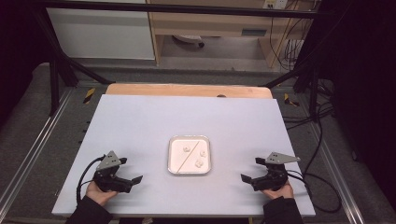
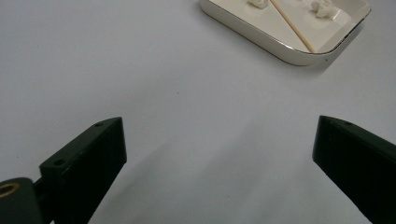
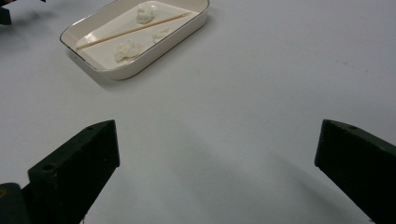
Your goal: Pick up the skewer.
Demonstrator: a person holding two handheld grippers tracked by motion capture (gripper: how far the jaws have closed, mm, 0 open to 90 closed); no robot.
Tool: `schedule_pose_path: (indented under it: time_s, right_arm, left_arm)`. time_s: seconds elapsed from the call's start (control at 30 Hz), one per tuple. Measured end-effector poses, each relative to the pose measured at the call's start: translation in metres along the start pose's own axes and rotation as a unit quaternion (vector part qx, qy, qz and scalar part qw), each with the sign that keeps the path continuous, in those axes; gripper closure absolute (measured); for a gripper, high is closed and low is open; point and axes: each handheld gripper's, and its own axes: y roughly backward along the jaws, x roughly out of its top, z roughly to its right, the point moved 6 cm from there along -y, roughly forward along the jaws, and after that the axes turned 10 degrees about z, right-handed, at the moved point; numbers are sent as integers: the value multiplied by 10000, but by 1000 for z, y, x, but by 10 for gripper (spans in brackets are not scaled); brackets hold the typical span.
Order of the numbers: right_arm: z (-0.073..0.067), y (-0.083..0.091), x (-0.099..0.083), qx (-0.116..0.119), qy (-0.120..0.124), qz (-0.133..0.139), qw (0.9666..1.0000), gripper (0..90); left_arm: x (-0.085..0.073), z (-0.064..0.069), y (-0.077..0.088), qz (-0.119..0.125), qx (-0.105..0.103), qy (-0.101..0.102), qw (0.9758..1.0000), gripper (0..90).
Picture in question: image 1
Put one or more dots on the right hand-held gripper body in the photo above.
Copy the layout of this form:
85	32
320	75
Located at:
275	179

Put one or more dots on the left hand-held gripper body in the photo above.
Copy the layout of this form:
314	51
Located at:
109	182

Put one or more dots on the square white metal tray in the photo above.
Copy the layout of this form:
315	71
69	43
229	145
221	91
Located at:
179	155

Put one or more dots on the person's right hand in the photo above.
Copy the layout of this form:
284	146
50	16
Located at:
281	193

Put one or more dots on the person's left hand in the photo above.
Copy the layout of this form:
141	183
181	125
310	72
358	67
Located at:
96	194

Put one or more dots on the small white round piece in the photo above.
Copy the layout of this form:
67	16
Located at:
203	153
198	163

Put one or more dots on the thin wooden skewer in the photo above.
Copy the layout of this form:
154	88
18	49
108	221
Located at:
188	156

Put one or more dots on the yellow black striped tape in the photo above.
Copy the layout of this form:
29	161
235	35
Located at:
289	100
89	95

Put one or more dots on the light wooden table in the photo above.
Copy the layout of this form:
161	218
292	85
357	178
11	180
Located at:
174	90

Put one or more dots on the white cabinet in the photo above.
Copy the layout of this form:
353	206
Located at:
99	34

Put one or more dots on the white chair base with caster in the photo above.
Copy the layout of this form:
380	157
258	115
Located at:
190	39

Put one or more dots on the light wooden desk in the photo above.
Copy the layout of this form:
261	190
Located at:
211	21

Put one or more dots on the aluminium floor rail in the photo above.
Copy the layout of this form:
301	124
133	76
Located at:
337	174
34	143

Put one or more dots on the white wall socket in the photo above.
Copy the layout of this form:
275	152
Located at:
274	3

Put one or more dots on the black metal frame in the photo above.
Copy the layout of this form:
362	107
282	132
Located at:
186	8

